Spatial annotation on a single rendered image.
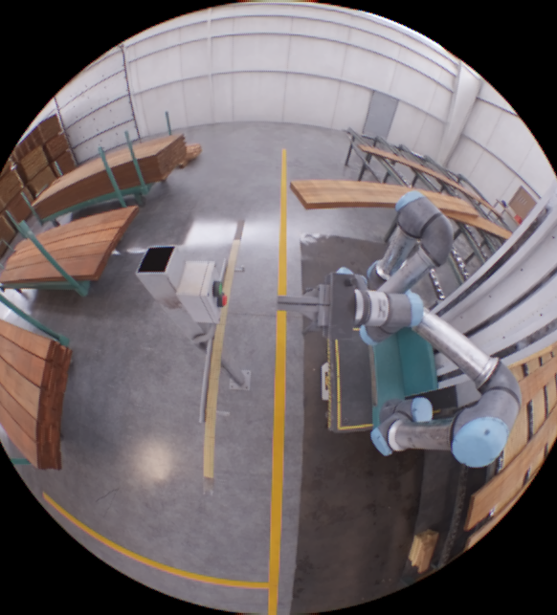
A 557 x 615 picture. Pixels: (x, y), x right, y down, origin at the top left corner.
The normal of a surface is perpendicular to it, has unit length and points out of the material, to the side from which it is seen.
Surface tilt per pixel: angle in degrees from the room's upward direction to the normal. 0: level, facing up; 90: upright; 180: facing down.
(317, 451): 0
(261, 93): 89
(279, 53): 90
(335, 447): 0
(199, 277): 0
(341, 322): 27
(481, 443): 83
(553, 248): 90
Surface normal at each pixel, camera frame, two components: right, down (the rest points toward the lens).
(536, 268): -1.00, -0.07
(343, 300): 0.04, -0.01
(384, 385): 0.07, -0.47
